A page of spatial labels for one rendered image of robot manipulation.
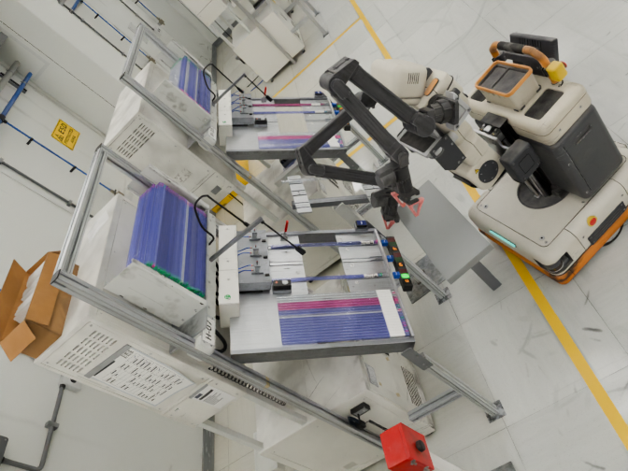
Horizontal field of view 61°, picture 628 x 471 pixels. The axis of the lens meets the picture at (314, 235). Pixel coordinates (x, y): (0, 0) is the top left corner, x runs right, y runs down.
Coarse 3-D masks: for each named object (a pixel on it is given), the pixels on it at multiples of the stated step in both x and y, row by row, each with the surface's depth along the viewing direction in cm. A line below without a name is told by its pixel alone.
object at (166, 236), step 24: (168, 192) 220; (144, 216) 206; (168, 216) 209; (192, 216) 223; (144, 240) 192; (168, 240) 199; (192, 240) 212; (168, 264) 190; (192, 264) 202; (192, 288) 193
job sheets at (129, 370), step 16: (128, 352) 186; (96, 368) 189; (112, 368) 190; (128, 368) 191; (144, 368) 192; (160, 368) 194; (112, 384) 196; (128, 384) 197; (144, 384) 198; (160, 384) 200; (176, 384) 202; (192, 384) 201; (144, 400) 206; (160, 400) 207; (208, 400) 211; (224, 400) 213
